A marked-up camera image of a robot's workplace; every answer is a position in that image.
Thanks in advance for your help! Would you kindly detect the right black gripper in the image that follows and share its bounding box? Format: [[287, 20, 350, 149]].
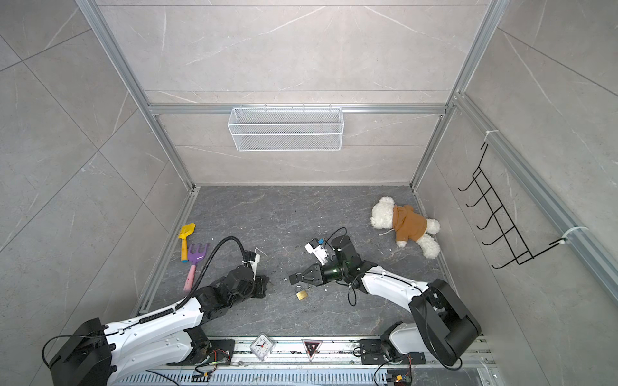
[[297, 261, 349, 288]]

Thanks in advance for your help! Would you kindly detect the black padlock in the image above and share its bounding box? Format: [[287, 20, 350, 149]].
[[289, 274, 299, 286]]

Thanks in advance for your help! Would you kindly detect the brass padlock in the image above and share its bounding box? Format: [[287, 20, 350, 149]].
[[295, 286, 308, 301]]

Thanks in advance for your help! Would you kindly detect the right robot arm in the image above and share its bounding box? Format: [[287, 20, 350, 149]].
[[289, 234, 482, 371]]

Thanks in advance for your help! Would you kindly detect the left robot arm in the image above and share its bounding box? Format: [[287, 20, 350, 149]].
[[43, 250, 269, 385]]

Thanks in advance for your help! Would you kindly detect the small white clock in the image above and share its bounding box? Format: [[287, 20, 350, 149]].
[[249, 333, 276, 361]]

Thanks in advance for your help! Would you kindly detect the red triangle warning sign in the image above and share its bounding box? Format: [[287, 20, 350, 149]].
[[302, 339, 323, 361]]

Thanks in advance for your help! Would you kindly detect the purple pink toy rake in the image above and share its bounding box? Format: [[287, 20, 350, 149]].
[[183, 243, 209, 293]]

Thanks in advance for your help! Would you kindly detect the yellow toy shovel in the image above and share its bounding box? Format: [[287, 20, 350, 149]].
[[179, 223, 196, 263]]

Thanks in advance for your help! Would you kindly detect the white teddy bear brown hoodie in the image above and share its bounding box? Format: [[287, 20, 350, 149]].
[[370, 196, 441, 260]]

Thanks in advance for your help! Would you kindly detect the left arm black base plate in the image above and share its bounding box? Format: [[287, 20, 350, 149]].
[[183, 339, 236, 366]]

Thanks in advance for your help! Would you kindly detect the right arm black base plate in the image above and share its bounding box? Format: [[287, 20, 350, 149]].
[[352, 339, 426, 365]]

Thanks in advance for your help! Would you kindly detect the white wire mesh basket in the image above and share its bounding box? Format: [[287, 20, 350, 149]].
[[228, 107, 344, 151]]

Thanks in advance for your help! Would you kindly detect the black wire hook rack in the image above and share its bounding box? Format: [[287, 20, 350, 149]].
[[458, 142, 568, 270]]

